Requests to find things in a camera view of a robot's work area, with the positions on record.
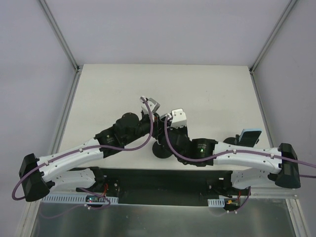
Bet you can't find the black phone stand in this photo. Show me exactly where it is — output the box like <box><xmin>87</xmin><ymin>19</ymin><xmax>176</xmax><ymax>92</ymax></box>
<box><xmin>223</xmin><ymin>137</ymin><xmax>238</xmax><ymax>145</ymax></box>
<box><xmin>152</xmin><ymin>142</ymin><xmax>172</xmax><ymax>159</ymax></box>

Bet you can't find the phone blue case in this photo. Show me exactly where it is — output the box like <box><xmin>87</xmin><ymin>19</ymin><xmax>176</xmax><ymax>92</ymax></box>
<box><xmin>237</xmin><ymin>128</ymin><xmax>262</xmax><ymax>148</ymax></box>

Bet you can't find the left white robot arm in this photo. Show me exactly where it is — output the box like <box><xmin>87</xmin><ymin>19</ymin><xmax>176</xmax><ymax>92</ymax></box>
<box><xmin>16</xmin><ymin>113</ymin><xmax>158</xmax><ymax>202</ymax></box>

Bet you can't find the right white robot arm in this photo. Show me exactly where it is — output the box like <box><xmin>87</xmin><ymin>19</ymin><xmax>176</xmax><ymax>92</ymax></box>
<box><xmin>153</xmin><ymin>116</ymin><xmax>301</xmax><ymax>195</ymax></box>

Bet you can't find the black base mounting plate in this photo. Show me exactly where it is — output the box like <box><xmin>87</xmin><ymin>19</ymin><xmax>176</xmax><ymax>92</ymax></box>
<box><xmin>88</xmin><ymin>168</ymin><xmax>249</xmax><ymax>206</ymax></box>

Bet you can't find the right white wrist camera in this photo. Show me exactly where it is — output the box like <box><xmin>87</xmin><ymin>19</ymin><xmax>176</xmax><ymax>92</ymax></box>
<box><xmin>166</xmin><ymin>108</ymin><xmax>187</xmax><ymax>129</ymax></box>

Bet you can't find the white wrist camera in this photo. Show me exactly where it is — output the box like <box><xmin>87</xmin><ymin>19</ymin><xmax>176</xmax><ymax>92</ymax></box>
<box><xmin>140</xmin><ymin>96</ymin><xmax>160</xmax><ymax>115</ymax></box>
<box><xmin>166</xmin><ymin>108</ymin><xmax>187</xmax><ymax>129</ymax></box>

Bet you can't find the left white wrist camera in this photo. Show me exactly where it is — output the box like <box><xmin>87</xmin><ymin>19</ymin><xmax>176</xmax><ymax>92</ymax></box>
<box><xmin>140</xmin><ymin>96</ymin><xmax>160</xmax><ymax>115</ymax></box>

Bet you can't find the right white cable duct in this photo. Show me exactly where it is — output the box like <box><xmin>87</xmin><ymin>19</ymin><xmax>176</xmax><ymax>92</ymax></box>
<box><xmin>207</xmin><ymin>198</ymin><xmax>233</xmax><ymax>208</ymax></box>

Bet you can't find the white cable duct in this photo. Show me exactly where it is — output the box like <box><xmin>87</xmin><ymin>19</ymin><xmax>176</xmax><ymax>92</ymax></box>
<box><xmin>207</xmin><ymin>198</ymin><xmax>233</xmax><ymax>208</ymax></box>
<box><xmin>42</xmin><ymin>194</ymin><xmax>119</xmax><ymax>205</ymax></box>

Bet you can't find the left aluminium frame post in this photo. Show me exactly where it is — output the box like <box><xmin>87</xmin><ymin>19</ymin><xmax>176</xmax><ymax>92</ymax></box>
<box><xmin>38</xmin><ymin>0</ymin><xmax>82</xmax><ymax>74</ymax></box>

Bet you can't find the aluminium frame post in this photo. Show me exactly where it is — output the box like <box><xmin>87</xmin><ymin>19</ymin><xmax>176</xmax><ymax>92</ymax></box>
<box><xmin>38</xmin><ymin>0</ymin><xmax>82</xmax><ymax>74</ymax></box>
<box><xmin>248</xmin><ymin>0</ymin><xmax>298</xmax><ymax>75</ymax></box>

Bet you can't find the left white cable duct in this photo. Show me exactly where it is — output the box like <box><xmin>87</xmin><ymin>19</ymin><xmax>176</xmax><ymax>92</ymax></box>
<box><xmin>42</xmin><ymin>194</ymin><xmax>119</xmax><ymax>205</ymax></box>

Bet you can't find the right aluminium frame post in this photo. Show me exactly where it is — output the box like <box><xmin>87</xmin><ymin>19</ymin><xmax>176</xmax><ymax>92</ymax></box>
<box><xmin>248</xmin><ymin>0</ymin><xmax>298</xmax><ymax>75</ymax></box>

